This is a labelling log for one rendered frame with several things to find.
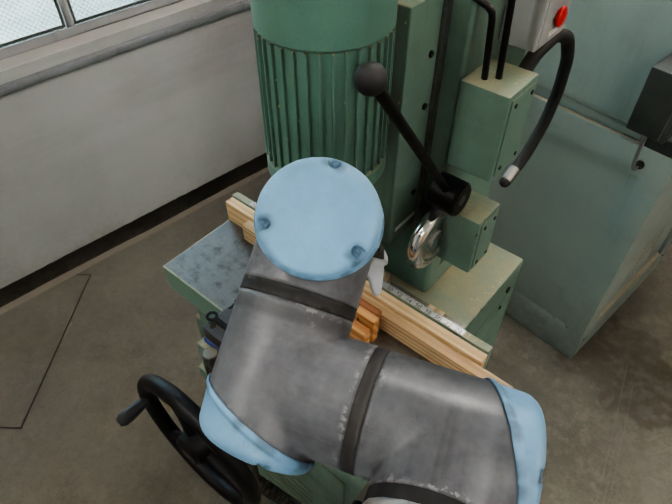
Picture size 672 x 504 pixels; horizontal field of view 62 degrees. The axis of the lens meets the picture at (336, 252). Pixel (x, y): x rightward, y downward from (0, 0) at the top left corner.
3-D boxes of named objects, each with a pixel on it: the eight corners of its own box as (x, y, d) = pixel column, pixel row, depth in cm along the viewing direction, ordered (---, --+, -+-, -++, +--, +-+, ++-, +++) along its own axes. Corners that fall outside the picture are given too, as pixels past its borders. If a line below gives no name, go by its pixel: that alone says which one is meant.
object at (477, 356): (228, 219, 120) (225, 201, 116) (235, 214, 121) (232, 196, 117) (476, 379, 93) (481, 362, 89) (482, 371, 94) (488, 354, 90)
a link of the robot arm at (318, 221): (228, 264, 38) (274, 128, 39) (255, 283, 50) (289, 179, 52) (363, 305, 37) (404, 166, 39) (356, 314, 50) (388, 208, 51)
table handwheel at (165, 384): (254, 503, 78) (240, 531, 102) (346, 402, 89) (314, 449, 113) (119, 360, 85) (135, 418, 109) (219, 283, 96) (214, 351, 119)
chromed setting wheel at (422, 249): (399, 276, 101) (405, 226, 92) (437, 239, 107) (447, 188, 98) (413, 284, 99) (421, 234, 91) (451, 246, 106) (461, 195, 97)
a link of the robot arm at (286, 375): (324, 501, 35) (379, 310, 37) (163, 440, 38) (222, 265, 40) (348, 475, 44) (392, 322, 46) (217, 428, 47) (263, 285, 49)
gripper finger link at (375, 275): (384, 298, 74) (343, 294, 67) (383, 254, 75) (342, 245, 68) (405, 297, 72) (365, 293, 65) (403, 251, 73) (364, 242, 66)
